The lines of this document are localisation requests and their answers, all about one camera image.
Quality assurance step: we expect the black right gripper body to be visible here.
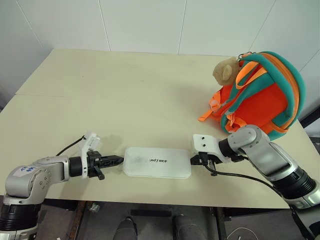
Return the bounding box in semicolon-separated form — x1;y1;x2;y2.
198;151;220;171

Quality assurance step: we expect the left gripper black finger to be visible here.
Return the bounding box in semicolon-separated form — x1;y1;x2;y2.
100;159;124;169
100;154;125;163

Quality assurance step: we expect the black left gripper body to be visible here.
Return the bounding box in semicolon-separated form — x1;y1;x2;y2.
87;150;105;181

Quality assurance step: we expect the white Unitree box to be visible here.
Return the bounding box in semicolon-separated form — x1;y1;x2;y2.
122;146;193;181

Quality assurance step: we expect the orange and teal backpack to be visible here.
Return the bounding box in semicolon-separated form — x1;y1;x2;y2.
197;50;307;137

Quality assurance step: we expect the dark rounded shape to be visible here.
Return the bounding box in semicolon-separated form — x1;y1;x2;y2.
113;217;139;240
173;215;198;240

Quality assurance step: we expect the beige plush monkey toy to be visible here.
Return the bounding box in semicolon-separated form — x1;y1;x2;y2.
212;56;243;87

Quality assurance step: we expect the black chair part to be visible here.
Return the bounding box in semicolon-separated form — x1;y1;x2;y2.
299;104;320;149

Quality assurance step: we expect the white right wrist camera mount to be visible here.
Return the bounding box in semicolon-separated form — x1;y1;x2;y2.
190;133;232;165

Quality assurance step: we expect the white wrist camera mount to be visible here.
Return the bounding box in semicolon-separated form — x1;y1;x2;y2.
190;133;232;165
80;130;104;179

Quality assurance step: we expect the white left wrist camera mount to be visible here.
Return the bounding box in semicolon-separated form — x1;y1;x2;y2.
80;130;104;179

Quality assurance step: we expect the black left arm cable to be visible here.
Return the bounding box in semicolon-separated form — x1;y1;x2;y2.
55;135;87;157

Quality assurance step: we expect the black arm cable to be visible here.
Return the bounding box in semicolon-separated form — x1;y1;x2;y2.
206;163;316;240
55;135;87;157

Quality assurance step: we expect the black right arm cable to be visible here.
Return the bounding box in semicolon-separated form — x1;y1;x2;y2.
206;163;316;240

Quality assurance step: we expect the thin white floor cable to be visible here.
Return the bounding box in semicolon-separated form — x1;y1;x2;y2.
228;226;254;240

